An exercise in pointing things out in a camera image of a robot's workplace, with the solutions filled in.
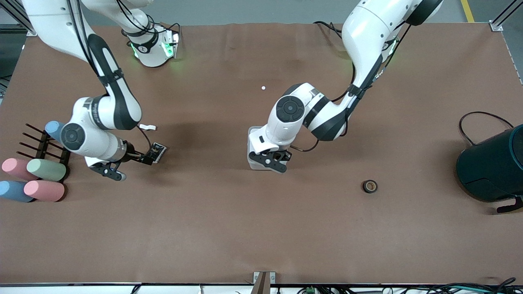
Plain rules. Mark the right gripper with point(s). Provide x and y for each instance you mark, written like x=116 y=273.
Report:
x=132 y=154

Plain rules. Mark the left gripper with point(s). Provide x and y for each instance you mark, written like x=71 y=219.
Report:
x=280 y=153

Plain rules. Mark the small white lidded bin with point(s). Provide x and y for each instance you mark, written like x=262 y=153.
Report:
x=251 y=163

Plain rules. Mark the black tape roll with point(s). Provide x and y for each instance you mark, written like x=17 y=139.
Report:
x=366 y=187

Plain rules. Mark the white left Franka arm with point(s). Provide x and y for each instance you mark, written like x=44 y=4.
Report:
x=367 y=32

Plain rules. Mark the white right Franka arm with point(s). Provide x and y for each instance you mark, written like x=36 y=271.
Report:
x=102 y=143

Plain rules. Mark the small white plastic piece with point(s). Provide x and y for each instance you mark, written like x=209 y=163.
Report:
x=148 y=127

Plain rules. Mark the pale green plastic cup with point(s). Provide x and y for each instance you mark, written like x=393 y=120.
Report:
x=47 y=170

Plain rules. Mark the pink plastic cup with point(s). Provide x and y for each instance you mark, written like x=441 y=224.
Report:
x=14 y=168
x=44 y=191

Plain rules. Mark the light blue plastic cup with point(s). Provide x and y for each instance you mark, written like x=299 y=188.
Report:
x=14 y=191
x=52 y=128

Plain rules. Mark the brown table cover sheet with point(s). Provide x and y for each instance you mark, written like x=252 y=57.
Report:
x=204 y=224

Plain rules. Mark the green terminal connector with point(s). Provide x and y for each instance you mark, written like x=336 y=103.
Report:
x=310 y=290

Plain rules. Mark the dark teal electric kettle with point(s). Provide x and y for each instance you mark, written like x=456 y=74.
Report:
x=490 y=167

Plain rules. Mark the black right camera mount bracket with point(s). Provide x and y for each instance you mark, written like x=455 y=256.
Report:
x=135 y=156

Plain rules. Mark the metal table edge bracket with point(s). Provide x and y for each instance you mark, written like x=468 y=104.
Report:
x=263 y=281

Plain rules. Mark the white table edge rail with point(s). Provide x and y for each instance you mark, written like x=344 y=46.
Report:
x=81 y=290

